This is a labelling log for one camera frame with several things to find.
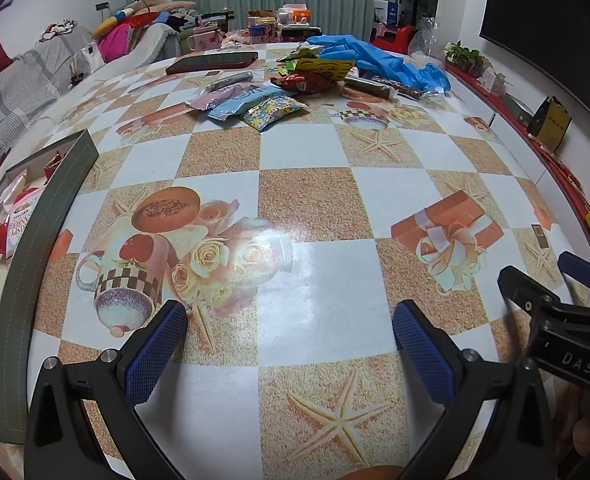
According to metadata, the potted green plant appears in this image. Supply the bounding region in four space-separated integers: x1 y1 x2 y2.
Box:
445 40 484 75

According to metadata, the floral print snack packet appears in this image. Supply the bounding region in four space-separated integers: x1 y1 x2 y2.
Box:
240 97 309 132

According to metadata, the yellow blue bolster toy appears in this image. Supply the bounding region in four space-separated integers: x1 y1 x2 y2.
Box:
92 7 143 40

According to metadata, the white red patterned cloth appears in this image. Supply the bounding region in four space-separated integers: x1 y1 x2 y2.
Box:
40 19 78 43

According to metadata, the pink mug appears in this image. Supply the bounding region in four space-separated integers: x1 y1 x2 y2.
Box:
192 22 221 51

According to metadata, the pile of clothes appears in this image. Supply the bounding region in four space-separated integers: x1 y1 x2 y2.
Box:
125 0 201 31

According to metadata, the black television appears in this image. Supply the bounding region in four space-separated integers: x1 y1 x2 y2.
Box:
479 0 590 63

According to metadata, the small white house box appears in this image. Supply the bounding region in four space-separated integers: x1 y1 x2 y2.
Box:
480 67 508 96

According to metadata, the red plastic stool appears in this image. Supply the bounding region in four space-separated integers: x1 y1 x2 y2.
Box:
370 22 418 53

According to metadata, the black gold gift bag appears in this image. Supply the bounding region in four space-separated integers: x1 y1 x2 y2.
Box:
527 95 573 153

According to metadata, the yellow snack bag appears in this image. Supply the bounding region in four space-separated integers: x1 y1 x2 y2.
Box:
292 56 357 83

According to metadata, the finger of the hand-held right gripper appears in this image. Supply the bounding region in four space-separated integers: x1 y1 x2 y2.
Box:
557 251 590 306
497 266 564 321

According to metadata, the blue white carton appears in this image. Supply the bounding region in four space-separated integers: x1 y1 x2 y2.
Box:
373 0 402 26

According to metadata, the brown chocolate bar packet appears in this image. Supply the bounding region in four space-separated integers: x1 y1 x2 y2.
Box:
370 75 438 102

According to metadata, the light blue snack packet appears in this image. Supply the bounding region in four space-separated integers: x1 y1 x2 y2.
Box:
207 87 288 122

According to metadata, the white paper bag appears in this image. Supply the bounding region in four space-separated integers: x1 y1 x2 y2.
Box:
70 42 106 73

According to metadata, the grey striped sofa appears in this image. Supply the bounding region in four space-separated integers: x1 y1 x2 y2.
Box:
0 25 186 196

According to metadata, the green snack bag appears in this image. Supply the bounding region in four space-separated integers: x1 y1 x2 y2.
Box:
275 45 326 72

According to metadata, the blue label tin can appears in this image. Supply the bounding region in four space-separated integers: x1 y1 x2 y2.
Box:
247 16 278 43

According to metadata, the bright pink garment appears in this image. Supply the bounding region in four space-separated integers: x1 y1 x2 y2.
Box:
98 27 136 61

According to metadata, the black smartphone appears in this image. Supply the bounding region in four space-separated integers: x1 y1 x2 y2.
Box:
165 51 259 75

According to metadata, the dark grey snack packet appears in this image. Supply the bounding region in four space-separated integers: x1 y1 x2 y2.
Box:
202 71 254 93

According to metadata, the red-topped white cabinet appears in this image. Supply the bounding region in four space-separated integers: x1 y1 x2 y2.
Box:
445 62 590 273

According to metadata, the blue rubber glove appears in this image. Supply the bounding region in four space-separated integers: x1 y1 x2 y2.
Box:
307 35 406 68
370 59 450 96

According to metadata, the clear plastic bag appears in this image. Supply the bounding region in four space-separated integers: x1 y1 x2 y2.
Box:
410 15 448 58

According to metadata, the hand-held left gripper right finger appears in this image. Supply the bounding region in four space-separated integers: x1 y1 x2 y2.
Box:
392 299 560 480

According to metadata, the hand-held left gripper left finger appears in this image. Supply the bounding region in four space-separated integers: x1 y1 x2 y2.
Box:
24 300 191 480

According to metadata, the person's right hand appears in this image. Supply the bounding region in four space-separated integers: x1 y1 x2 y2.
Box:
555 385 590 463

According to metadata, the green shallow cardboard box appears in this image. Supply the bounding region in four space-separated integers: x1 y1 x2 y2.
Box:
0 129 100 446

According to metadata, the red crinkled snack bag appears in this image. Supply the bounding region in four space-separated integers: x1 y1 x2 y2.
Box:
269 71 337 96

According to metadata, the pink white snack packet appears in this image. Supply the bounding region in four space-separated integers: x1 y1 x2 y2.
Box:
2 187 43 261
0 169 30 211

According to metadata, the plain pink snack packet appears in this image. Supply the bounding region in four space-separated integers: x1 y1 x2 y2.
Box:
187 85 256 111

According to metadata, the dark roll snack packet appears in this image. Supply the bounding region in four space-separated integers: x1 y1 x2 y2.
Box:
344 76 393 101

